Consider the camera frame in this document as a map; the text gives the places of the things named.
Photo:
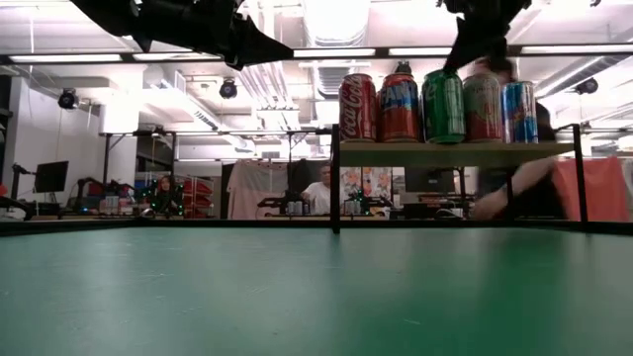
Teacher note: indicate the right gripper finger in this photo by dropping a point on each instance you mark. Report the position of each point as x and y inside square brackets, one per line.
[477, 42]

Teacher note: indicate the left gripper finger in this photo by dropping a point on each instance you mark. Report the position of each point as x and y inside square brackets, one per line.
[257, 47]

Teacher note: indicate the white pink Spindrift can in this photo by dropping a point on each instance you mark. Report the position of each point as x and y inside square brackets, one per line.
[482, 109]

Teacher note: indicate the green Sprite can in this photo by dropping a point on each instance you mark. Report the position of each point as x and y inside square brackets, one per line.
[443, 106]

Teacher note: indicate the slim Red Bull can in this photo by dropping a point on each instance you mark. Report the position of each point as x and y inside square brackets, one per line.
[520, 111]

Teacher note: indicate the red soda can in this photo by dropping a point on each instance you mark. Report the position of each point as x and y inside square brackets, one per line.
[398, 106]

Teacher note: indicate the red Coca-Cola can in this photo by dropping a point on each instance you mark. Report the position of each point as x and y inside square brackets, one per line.
[357, 106]

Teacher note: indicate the black ceiling spotlight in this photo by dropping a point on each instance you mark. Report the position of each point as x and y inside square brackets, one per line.
[403, 67]
[587, 85]
[228, 89]
[67, 99]

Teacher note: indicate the black overhead light bar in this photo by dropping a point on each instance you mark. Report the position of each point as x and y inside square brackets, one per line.
[346, 52]

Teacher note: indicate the black cloth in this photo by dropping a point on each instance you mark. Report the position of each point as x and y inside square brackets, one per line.
[299, 173]

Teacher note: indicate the white cloth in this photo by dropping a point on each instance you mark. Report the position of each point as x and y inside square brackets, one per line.
[254, 188]

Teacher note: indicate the black computer monitor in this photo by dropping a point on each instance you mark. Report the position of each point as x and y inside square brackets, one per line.
[51, 176]
[429, 180]

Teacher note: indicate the red parts bin rack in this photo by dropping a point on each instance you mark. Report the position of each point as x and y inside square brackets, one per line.
[198, 195]

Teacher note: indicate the floral patterned cloth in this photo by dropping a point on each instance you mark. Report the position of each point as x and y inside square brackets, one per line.
[378, 180]

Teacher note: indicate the red fabric cover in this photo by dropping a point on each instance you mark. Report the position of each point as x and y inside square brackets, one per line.
[598, 190]

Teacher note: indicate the red black background machine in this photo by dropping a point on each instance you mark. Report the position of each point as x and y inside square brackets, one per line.
[15, 205]

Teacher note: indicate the green table mat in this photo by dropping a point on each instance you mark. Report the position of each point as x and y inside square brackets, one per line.
[247, 306]

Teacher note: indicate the wooden shelf with black frame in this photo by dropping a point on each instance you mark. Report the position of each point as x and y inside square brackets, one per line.
[420, 154]

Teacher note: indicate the black metal table frame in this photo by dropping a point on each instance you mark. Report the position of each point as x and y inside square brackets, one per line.
[247, 223]

